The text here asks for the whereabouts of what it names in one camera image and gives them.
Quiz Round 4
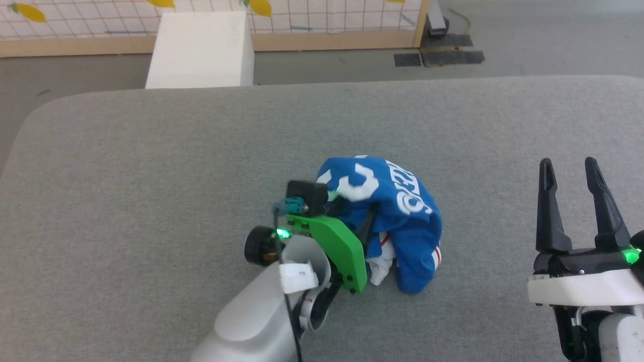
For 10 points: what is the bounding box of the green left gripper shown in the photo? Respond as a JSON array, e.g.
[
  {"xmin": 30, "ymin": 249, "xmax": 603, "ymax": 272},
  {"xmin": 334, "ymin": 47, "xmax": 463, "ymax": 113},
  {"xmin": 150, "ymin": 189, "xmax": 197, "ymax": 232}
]
[{"xmin": 286, "ymin": 195, "xmax": 377, "ymax": 295}]

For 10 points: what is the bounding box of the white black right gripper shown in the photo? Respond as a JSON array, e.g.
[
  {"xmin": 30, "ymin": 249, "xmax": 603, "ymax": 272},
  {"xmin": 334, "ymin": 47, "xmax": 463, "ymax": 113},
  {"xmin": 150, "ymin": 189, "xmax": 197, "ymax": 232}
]
[{"xmin": 527, "ymin": 157, "xmax": 644, "ymax": 308}]

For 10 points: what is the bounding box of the blue basketball jersey white trim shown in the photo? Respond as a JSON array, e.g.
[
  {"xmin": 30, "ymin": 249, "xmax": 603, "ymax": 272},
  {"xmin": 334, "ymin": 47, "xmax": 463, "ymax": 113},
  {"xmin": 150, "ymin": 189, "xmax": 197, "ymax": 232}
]
[{"xmin": 316, "ymin": 155, "xmax": 443, "ymax": 295}]

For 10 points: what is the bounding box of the wood-framed grid partition lemon print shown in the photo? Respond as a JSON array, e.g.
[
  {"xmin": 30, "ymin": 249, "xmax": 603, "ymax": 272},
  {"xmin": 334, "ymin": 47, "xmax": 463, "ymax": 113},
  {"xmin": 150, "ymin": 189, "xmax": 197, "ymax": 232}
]
[{"xmin": 0, "ymin": 0, "xmax": 431, "ymax": 58}]

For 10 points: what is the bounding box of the long black floor mat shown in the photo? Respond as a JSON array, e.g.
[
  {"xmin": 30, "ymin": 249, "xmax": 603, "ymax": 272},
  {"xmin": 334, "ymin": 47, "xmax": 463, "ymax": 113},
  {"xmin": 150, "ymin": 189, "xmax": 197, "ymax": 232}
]
[{"xmin": 420, "ymin": 48, "xmax": 486, "ymax": 68}]

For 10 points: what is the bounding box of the dark grey floor mat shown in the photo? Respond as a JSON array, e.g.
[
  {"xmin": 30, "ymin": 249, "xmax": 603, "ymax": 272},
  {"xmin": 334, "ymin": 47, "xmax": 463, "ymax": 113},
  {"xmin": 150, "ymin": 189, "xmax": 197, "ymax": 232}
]
[{"xmin": 422, "ymin": 33, "xmax": 474, "ymax": 49}]

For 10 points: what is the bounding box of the grey metal stand foot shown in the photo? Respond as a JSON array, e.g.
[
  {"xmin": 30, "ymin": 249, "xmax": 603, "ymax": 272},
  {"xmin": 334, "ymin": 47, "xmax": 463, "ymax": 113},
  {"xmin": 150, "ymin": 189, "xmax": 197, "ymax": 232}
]
[{"xmin": 427, "ymin": 0, "xmax": 450, "ymax": 36}]

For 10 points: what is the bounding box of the white rectangular box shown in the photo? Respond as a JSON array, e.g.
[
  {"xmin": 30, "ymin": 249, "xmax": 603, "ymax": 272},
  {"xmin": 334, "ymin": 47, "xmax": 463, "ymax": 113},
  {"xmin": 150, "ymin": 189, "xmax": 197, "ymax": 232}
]
[{"xmin": 145, "ymin": 11, "xmax": 255, "ymax": 89}]

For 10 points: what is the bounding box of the black cable with teal plug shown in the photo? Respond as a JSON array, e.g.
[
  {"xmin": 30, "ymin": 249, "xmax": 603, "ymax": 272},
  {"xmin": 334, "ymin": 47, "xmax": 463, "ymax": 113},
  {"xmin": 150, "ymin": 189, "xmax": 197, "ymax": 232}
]
[{"xmin": 271, "ymin": 198, "xmax": 308, "ymax": 362}]

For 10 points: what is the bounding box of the yellow floor cable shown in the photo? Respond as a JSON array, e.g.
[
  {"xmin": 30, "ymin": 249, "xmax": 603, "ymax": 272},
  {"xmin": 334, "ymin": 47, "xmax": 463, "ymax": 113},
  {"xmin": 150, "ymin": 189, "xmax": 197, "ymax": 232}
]
[{"xmin": 449, "ymin": 7, "xmax": 474, "ymax": 34}]

